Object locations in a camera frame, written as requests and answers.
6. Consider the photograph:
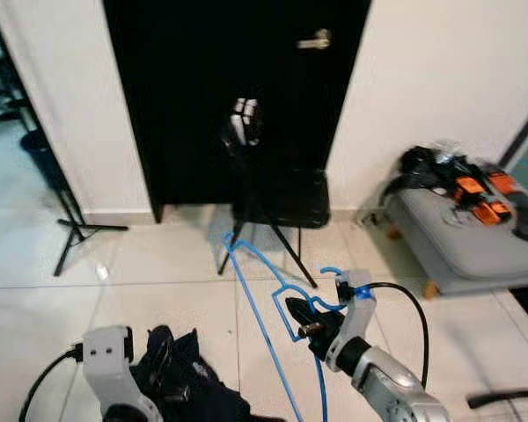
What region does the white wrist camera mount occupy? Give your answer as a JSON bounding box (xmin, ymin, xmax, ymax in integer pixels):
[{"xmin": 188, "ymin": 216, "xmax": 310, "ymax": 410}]
[
  {"xmin": 324, "ymin": 269, "xmax": 377, "ymax": 372},
  {"xmin": 81, "ymin": 325, "xmax": 164, "ymax": 421}
]

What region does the metal door handle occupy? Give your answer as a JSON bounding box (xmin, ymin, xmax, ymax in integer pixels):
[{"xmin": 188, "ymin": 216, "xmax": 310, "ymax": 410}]
[{"xmin": 297, "ymin": 28, "xmax": 334, "ymax": 52}]

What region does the navy knit sweater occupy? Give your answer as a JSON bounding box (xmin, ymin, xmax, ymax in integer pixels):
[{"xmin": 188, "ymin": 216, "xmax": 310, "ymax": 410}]
[{"xmin": 132, "ymin": 325, "xmax": 290, "ymax": 422}]

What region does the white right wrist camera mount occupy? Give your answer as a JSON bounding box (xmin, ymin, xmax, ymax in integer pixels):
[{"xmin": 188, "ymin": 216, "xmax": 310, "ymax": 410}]
[{"xmin": 324, "ymin": 269, "xmax": 377, "ymax": 372}]

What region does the black low seat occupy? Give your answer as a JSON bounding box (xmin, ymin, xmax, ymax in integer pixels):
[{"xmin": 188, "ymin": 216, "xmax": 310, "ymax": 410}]
[{"xmin": 231, "ymin": 165, "xmax": 333, "ymax": 231}]

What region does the blue plastic hanger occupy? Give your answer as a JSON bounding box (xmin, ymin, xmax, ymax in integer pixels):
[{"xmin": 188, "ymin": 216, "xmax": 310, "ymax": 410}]
[{"xmin": 222, "ymin": 231, "xmax": 348, "ymax": 422}]

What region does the black door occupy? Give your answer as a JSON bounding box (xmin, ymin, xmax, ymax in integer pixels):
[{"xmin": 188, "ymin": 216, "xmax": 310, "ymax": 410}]
[{"xmin": 102, "ymin": 0, "xmax": 373, "ymax": 226}]

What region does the black bag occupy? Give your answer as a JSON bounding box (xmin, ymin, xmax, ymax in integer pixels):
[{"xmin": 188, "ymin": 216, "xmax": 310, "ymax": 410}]
[{"xmin": 394, "ymin": 143, "xmax": 480, "ymax": 201}]

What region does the orange black device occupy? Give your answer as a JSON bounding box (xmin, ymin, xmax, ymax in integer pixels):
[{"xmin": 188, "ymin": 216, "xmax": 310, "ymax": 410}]
[
  {"xmin": 471, "ymin": 200, "xmax": 513, "ymax": 226},
  {"xmin": 488, "ymin": 171, "xmax": 522, "ymax": 196},
  {"xmin": 455, "ymin": 176, "xmax": 487, "ymax": 200}
]

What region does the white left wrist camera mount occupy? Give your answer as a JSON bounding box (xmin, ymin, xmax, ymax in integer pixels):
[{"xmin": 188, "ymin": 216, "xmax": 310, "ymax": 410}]
[{"xmin": 81, "ymin": 325, "xmax": 164, "ymax": 421}]

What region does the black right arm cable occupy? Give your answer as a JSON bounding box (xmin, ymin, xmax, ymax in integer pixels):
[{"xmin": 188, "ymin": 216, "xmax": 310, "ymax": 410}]
[{"xmin": 368, "ymin": 281, "xmax": 430, "ymax": 389}]

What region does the grey upholstered bench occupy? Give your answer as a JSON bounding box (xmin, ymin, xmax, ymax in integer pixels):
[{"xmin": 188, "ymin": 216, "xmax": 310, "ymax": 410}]
[{"xmin": 383, "ymin": 180, "xmax": 528, "ymax": 302}]

